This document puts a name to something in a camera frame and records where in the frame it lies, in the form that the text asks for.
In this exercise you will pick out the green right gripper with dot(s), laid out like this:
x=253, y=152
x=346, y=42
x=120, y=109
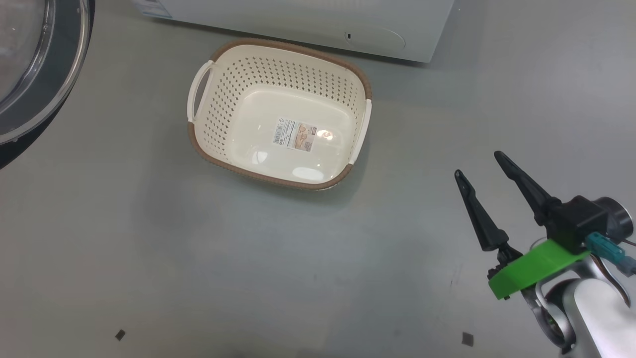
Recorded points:
x=541, y=268

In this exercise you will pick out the blue energy label sticker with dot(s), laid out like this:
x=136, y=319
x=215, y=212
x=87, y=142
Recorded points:
x=156, y=7

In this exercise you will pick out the cream basket brown rim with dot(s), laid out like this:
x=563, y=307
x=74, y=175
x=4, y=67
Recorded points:
x=278, y=69

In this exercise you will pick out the basket product label sticker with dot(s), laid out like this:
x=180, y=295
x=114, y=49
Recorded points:
x=294, y=134

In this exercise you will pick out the white front-load washing machine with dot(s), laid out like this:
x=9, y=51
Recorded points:
x=298, y=20

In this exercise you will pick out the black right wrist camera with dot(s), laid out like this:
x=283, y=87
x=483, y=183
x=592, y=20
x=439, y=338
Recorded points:
x=579, y=221

